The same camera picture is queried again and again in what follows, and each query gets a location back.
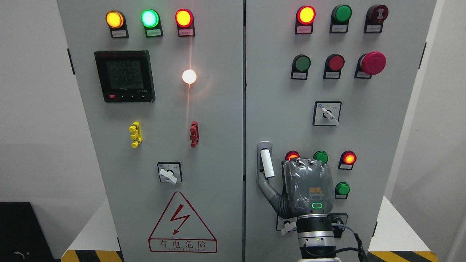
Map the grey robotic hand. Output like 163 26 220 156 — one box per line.
257 158 335 219

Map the silver door swing handle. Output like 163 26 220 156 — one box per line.
257 141 275 179

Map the grey right cabinet door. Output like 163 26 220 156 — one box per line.
246 0 437 262

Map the grey cabinet door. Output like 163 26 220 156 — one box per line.
246 0 437 262
57 0 244 262

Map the grey left cabinet door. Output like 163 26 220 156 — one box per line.
57 0 244 262

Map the green push button lower right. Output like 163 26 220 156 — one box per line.
335 182 351 200

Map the green push button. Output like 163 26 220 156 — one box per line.
335 182 351 200
290 54 311 80

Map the green lamp middle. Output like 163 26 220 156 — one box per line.
313 150 328 164

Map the red lit lamp middle left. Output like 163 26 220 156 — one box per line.
285 150 300 161

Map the red lit lamp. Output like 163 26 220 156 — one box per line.
295 5 316 35
285 150 300 161
338 150 357 170

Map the red lit lamp middle right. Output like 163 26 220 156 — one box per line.
338 150 357 170

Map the white platform with hazard stripes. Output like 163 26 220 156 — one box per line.
61 197 438 262

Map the green push button upper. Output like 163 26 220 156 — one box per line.
290 54 311 80

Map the red push button upper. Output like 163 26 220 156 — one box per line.
323 53 345 79

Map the red terminal connector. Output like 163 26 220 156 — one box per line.
189 121 200 148

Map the red electric hazard warning sticker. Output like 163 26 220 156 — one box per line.
148 192 218 253

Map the red mushroom emergency stop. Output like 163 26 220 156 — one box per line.
354 51 386 79

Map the white glowing indicator lamp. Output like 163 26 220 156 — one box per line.
182 69 197 84

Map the red lit lamp top right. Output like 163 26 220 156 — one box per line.
295 5 316 35

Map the green lamp top right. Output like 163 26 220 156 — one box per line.
329 4 352 33

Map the yellow terminal connector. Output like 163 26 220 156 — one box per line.
128 121 142 148

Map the dark red buzzer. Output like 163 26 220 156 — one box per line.
363 4 389 33

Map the red indicator lamp top left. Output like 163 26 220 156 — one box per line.
175 8 195 37

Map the black digital power meter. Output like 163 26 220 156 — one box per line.
94 50 156 103

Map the green indicator lamp top left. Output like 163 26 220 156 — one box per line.
141 9 163 38

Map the yellow indicator lamp top left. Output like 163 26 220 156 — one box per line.
106 10 129 38

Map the black box lower left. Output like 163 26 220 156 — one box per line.
0 202 54 262

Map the lower white rotary selector switch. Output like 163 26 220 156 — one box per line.
276 216 297 236

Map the black knob selector switch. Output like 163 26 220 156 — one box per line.
328 213 348 238

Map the upper right rotary selector switch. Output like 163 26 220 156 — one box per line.
313 101 342 126

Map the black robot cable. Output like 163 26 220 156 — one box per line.
303 223 368 262

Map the left door rotary selector switch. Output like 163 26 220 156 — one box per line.
157 161 183 185

